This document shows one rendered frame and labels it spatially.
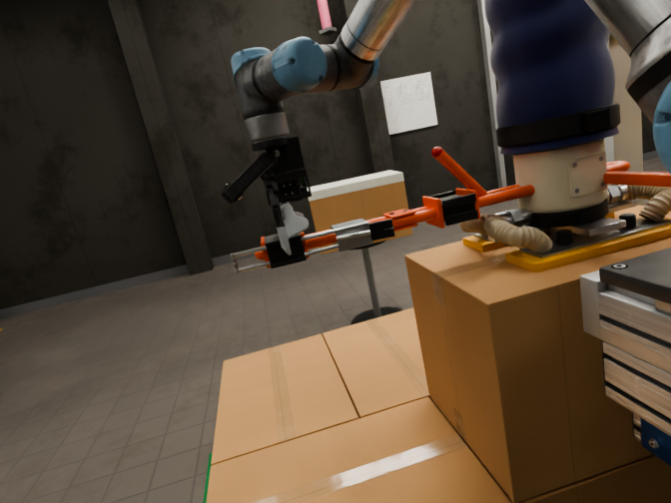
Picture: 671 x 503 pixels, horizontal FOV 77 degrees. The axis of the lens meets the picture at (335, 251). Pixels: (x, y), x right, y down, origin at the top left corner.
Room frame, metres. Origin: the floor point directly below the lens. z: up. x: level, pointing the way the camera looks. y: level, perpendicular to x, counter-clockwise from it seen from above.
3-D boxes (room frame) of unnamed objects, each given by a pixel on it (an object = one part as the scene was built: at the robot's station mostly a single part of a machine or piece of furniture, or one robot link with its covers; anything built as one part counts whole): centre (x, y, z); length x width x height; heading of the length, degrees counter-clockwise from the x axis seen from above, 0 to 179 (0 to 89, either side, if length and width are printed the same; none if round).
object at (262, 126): (0.81, 0.08, 1.30); 0.08 x 0.08 x 0.05
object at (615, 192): (0.89, -0.50, 1.01); 0.34 x 0.25 x 0.06; 97
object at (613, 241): (0.79, -0.51, 0.97); 0.34 x 0.10 x 0.05; 97
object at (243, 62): (0.81, 0.07, 1.38); 0.09 x 0.08 x 0.11; 39
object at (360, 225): (0.83, -0.04, 1.07); 0.07 x 0.07 x 0.04; 7
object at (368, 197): (2.80, -0.20, 0.82); 0.60 x 0.40 x 0.40; 91
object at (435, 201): (0.86, -0.25, 1.08); 0.10 x 0.08 x 0.06; 7
